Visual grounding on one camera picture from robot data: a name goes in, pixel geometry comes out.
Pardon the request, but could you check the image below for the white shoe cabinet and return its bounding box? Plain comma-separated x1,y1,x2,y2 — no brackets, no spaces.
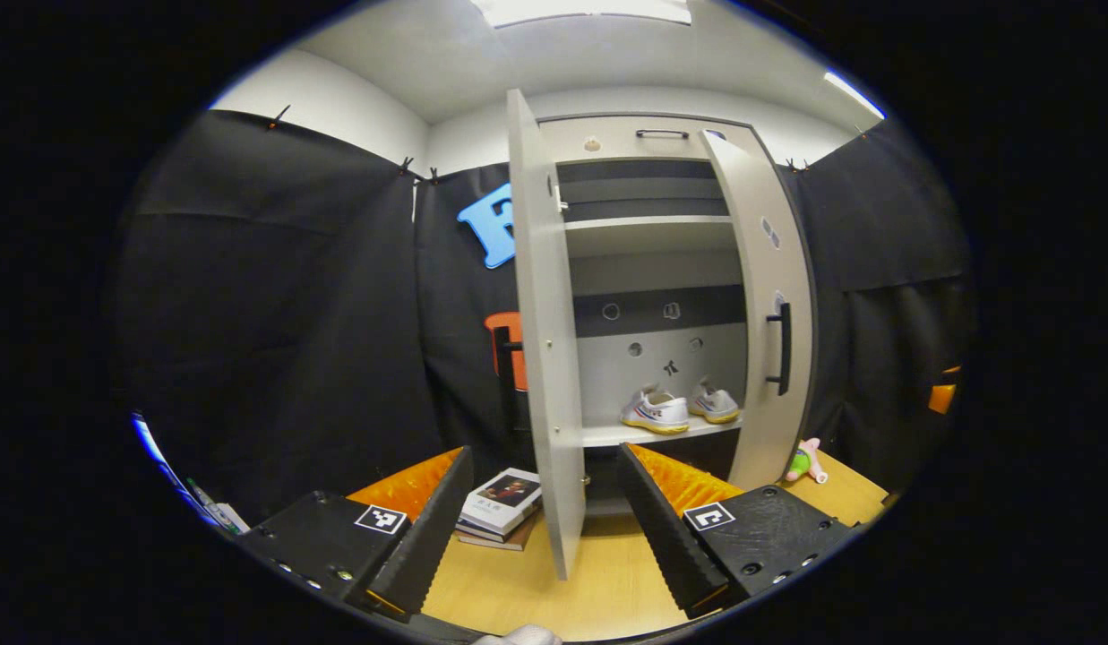
506,88,819,581

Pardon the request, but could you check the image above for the black backdrop cloth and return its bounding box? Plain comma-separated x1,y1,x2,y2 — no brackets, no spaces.
110,109,975,529

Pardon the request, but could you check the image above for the white canvas shoe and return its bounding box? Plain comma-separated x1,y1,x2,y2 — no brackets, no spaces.
688,376,741,425
621,383,691,436

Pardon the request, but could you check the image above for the pink green plush toy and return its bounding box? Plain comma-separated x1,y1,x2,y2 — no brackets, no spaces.
784,437,829,485

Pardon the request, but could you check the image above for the white portrait cover book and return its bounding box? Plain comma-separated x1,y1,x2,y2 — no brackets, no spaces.
455,467,544,538

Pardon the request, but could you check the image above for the white cabinet drawer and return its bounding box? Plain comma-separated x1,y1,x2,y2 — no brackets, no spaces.
537,115,752,164

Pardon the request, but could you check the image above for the brown book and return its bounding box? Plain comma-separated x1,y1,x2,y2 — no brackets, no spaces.
453,515,541,552

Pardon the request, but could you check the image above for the white cabinet door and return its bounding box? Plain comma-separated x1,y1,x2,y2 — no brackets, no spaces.
700,130,819,492
506,88,588,581

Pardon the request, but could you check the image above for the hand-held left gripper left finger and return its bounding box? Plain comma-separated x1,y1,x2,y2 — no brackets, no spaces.
238,445,477,621

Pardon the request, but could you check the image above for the white cabinet shelf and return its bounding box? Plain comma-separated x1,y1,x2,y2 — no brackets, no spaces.
580,415,743,449
564,215,738,259

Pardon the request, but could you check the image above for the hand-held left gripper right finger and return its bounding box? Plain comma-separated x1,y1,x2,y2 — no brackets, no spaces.
616,442,859,621

